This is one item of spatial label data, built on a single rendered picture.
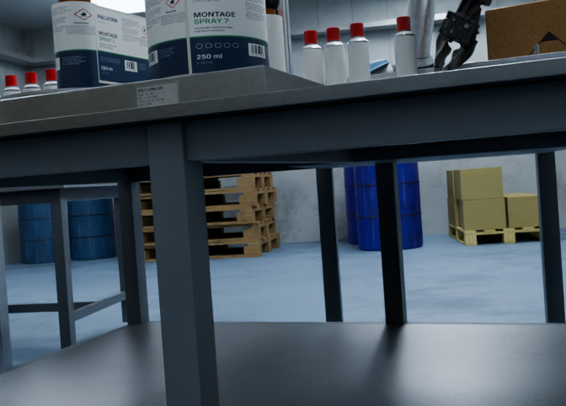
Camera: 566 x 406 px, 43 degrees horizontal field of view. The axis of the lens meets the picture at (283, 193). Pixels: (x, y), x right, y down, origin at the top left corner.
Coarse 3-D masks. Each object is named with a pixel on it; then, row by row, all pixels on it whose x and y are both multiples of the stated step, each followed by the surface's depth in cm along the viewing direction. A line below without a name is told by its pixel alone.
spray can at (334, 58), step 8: (328, 32) 181; (336, 32) 181; (328, 40) 181; (336, 40) 181; (328, 48) 180; (336, 48) 180; (328, 56) 181; (336, 56) 180; (344, 56) 182; (328, 64) 181; (336, 64) 180; (344, 64) 182; (328, 72) 181; (336, 72) 180; (344, 72) 181; (328, 80) 181; (336, 80) 180; (344, 80) 181
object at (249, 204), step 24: (144, 192) 775; (216, 192) 717; (240, 192) 711; (264, 192) 748; (144, 216) 759; (216, 216) 801; (240, 216) 709; (264, 216) 753; (144, 240) 736; (216, 240) 720; (240, 240) 716; (264, 240) 736
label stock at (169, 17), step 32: (160, 0) 114; (192, 0) 112; (224, 0) 113; (256, 0) 117; (160, 32) 114; (192, 32) 112; (224, 32) 112; (256, 32) 116; (160, 64) 115; (192, 64) 112; (224, 64) 112; (256, 64) 116
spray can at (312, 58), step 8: (304, 32) 184; (312, 32) 183; (304, 40) 184; (312, 40) 183; (304, 48) 182; (312, 48) 182; (320, 48) 183; (304, 56) 183; (312, 56) 182; (320, 56) 183; (304, 64) 183; (312, 64) 182; (320, 64) 183; (304, 72) 183; (312, 72) 182; (320, 72) 183; (312, 80) 182; (320, 80) 182
